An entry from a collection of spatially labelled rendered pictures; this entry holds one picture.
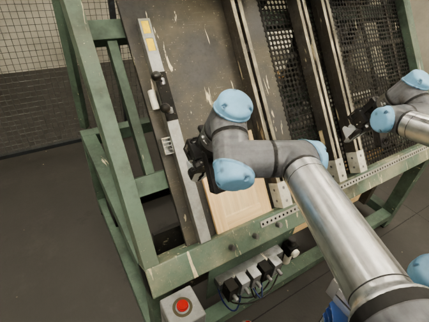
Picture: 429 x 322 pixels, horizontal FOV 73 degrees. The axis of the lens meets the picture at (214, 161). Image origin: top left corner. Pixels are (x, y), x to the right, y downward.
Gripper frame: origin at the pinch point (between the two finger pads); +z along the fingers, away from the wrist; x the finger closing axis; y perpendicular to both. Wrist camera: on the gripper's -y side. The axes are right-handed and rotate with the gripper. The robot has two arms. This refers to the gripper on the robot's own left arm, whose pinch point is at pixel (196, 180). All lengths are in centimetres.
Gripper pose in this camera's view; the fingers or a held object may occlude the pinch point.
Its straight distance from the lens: 85.6
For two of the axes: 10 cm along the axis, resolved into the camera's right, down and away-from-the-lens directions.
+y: -4.1, -8.6, 3.1
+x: -8.6, 2.5, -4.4
